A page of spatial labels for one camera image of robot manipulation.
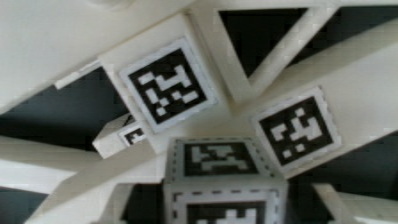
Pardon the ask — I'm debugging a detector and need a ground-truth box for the white tagged chair leg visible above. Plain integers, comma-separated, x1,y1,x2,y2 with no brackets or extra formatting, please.
92,114,145,159

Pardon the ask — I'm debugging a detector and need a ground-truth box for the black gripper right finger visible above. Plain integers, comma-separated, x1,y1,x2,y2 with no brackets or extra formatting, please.
284,182,366,224

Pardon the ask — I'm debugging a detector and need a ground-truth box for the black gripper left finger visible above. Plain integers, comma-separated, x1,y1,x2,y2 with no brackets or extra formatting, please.
90,181,167,224

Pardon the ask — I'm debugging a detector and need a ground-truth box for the white chair back part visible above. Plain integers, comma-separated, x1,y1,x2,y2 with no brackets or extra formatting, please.
0,0,398,224

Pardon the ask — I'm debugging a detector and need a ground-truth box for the white U-shaped obstacle frame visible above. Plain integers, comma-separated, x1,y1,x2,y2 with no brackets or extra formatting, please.
0,136,101,194

